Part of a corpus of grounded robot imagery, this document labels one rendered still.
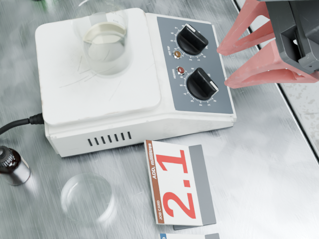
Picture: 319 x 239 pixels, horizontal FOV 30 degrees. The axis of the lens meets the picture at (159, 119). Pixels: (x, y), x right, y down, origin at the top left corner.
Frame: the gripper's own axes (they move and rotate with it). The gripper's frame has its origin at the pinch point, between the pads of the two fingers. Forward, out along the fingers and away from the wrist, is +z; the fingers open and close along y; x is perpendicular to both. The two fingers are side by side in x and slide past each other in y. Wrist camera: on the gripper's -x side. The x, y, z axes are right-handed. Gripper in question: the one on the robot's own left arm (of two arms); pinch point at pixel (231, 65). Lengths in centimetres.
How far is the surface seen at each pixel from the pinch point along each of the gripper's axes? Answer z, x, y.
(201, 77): 6.0, 3.7, -2.7
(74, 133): 16.6, -5.3, 1.2
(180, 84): 8.1, 2.6, -2.7
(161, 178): 12.6, 2.2, 6.3
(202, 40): 5.6, 4.6, -7.4
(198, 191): 11.7, 6.9, 7.5
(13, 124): 24.2, -7.2, -2.7
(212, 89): 5.7, 4.6, -1.4
